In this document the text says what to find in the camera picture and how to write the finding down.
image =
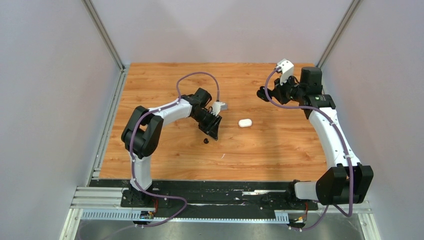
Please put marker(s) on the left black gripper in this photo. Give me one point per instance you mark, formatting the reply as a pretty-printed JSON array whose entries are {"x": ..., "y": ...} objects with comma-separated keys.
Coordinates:
[{"x": 212, "y": 129}]

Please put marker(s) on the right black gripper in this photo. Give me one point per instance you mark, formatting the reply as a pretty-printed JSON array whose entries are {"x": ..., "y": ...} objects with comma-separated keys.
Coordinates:
[{"x": 278, "y": 91}]

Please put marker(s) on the black earbud charging case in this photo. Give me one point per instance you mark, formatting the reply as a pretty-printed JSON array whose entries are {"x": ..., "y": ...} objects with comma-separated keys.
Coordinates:
[{"x": 265, "y": 93}]

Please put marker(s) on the white earbud charging case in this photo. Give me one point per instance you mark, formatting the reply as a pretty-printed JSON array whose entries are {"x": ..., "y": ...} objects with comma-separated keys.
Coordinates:
[{"x": 245, "y": 123}]

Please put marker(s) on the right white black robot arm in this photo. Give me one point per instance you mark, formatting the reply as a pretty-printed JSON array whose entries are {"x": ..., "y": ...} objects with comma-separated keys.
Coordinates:
[{"x": 346, "y": 180}]

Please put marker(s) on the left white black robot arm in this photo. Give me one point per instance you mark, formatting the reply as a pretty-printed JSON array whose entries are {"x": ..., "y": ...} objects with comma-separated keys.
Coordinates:
[{"x": 142, "y": 132}]

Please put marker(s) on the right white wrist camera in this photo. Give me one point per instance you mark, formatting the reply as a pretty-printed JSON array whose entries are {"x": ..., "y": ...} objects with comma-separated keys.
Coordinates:
[{"x": 286, "y": 69}]

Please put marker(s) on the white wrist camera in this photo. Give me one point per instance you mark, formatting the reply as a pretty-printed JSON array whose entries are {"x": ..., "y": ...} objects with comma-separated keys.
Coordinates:
[
  {"x": 286, "y": 69},
  {"x": 217, "y": 107}
]

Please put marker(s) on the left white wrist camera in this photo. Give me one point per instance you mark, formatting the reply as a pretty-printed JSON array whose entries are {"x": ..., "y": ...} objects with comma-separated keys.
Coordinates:
[{"x": 217, "y": 107}]

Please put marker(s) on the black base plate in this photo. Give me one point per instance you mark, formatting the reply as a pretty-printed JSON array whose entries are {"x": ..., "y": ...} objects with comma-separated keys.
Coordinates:
[{"x": 208, "y": 212}]

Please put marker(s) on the right aluminium frame post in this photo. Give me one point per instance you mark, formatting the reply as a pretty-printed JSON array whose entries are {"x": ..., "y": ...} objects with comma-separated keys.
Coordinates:
[{"x": 341, "y": 27}]

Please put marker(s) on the aluminium frame post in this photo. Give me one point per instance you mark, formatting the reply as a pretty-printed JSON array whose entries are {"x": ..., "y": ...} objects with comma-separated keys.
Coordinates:
[
  {"x": 341, "y": 27},
  {"x": 98, "y": 23}
]

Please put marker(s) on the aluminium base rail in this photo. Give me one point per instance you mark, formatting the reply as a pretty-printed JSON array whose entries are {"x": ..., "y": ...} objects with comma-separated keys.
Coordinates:
[{"x": 120, "y": 198}]

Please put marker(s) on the left aluminium frame post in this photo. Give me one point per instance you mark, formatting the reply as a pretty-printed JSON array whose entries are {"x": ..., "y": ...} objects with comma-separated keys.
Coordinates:
[{"x": 98, "y": 23}]

